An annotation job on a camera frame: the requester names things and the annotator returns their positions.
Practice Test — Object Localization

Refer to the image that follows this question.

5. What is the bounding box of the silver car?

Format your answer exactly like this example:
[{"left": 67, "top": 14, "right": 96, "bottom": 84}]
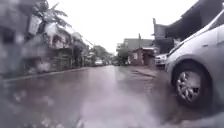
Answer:
[{"left": 164, "top": 9, "right": 224, "bottom": 109}]

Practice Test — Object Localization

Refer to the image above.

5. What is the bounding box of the palm tree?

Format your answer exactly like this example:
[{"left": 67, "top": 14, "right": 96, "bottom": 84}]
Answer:
[{"left": 31, "top": 0, "right": 73, "bottom": 34}]

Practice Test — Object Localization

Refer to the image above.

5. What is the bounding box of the grey building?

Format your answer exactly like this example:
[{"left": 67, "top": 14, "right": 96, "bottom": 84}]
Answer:
[{"left": 116, "top": 33, "right": 154, "bottom": 52}]

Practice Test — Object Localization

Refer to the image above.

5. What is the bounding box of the row of houses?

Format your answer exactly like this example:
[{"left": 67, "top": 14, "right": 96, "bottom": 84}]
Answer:
[{"left": 0, "top": 0, "right": 98, "bottom": 79}]

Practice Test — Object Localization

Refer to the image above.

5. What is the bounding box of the small brown building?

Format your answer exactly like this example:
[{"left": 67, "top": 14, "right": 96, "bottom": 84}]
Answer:
[{"left": 131, "top": 46, "right": 156, "bottom": 67}]

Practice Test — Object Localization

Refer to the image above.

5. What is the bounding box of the wet grey asphalt road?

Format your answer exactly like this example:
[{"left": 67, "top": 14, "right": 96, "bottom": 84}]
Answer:
[{"left": 0, "top": 64, "right": 224, "bottom": 128}]

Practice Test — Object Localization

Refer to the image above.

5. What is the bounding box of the white car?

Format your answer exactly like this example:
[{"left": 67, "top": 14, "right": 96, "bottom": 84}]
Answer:
[{"left": 154, "top": 53, "right": 169, "bottom": 67}]

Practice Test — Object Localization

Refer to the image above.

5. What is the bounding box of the vehicle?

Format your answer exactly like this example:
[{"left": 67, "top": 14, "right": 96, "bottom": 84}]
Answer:
[{"left": 94, "top": 59, "right": 104, "bottom": 67}]

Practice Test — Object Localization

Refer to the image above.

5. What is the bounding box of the building with dark roof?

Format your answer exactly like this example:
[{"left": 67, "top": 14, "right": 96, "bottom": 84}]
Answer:
[{"left": 152, "top": 0, "right": 224, "bottom": 55}]

